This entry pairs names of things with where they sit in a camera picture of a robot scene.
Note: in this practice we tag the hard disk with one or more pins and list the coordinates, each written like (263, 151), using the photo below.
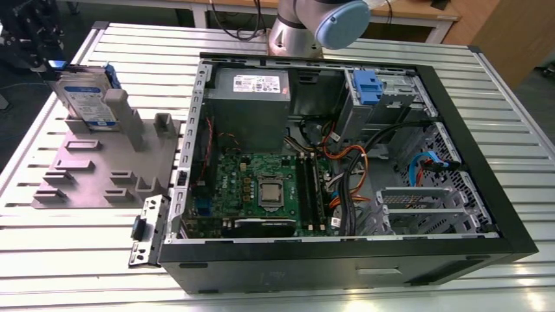
(84, 97)

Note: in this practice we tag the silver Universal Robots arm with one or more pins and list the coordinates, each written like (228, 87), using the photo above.
(295, 35)

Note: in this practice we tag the metal disk bay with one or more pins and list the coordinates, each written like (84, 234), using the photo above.
(425, 211)

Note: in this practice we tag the grey parts rack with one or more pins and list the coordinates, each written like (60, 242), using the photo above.
(108, 162)

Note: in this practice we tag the grey power supply unit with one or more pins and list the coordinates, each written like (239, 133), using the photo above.
(247, 123)

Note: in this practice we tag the green motherboard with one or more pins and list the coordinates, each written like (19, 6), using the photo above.
(234, 182)

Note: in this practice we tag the CPU socket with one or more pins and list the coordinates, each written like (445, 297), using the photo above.
(271, 178)

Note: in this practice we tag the silver CPU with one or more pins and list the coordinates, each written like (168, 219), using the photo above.
(271, 193)

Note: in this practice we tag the blue drive latch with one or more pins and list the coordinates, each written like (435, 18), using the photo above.
(367, 87)

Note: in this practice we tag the black graphics card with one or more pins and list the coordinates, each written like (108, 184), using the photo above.
(260, 227)

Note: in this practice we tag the metal optical drive cage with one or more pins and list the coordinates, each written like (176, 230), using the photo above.
(368, 120)

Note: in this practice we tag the green RAM stick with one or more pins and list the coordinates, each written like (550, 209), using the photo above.
(319, 195)

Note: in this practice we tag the black open PC case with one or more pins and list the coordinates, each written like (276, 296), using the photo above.
(303, 266)

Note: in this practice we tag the brown wooden cabinet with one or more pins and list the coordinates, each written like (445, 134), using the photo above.
(507, 39)

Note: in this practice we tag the wooden desk white frame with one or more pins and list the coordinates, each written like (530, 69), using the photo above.
(425, 13)
(199, 19)

